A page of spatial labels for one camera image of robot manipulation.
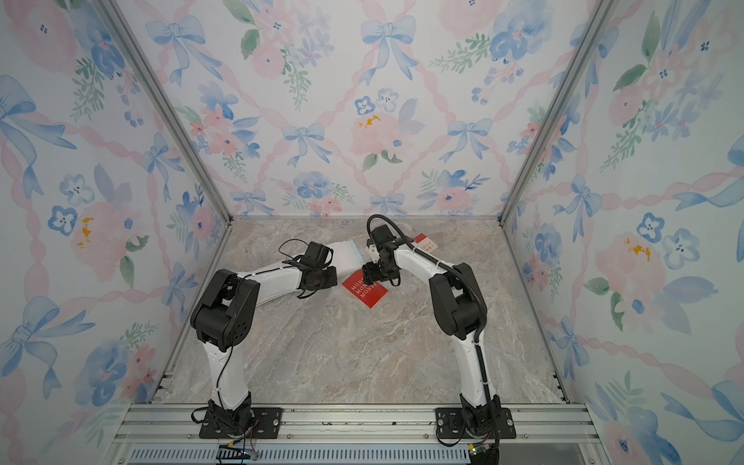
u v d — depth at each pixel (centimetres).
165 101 85
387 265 85
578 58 76
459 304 56
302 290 84
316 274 86
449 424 73
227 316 52
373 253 92
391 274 86
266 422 74
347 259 108
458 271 56
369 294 99
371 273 89
